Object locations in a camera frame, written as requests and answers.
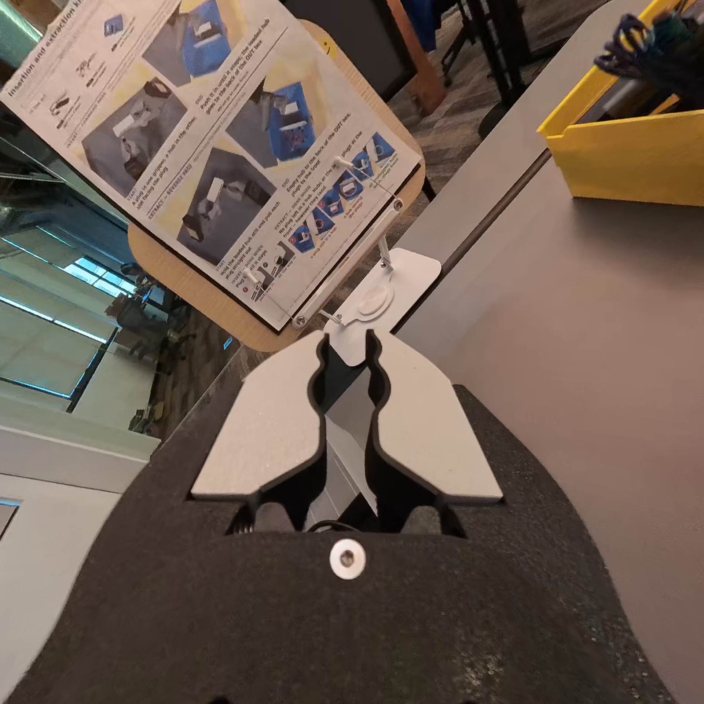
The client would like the black stand pole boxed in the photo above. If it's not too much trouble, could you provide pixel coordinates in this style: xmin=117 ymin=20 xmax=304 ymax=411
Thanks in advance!
xmin=440 ymin=0 xmax=573 ymax=138

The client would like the blue red braided cable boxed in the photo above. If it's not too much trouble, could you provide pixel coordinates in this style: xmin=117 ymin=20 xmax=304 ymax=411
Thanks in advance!
xmin=594 ymin=9 xmax=704 ymax=100

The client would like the blue jacket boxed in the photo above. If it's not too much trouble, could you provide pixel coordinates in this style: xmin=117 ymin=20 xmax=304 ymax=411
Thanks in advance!
xmin=402 ymin=0 xmax=463 ymax=54

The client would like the yellow plastic bin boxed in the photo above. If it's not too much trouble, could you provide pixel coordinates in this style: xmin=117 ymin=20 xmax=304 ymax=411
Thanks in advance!
xmin=536 ymin=0 xmax=704 ymax=209

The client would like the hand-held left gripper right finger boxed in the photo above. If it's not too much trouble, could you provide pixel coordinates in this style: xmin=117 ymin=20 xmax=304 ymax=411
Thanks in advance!
xmin=366 ymin=328 xmax=506 ymax=531

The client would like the instruction poster board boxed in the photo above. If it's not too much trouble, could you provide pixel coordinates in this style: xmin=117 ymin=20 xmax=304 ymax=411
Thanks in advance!
xmin=6 ymin=0 xmax=428 ymax=353

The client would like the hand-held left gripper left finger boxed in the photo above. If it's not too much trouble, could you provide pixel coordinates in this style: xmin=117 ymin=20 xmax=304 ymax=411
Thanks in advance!
xmin=188 ymin=330 xmax=330 ymax=531

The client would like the black display panel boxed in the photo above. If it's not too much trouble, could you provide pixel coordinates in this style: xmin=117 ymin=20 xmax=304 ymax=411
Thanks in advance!
xmin=281 ymin=0 xmax=421 ymax=105

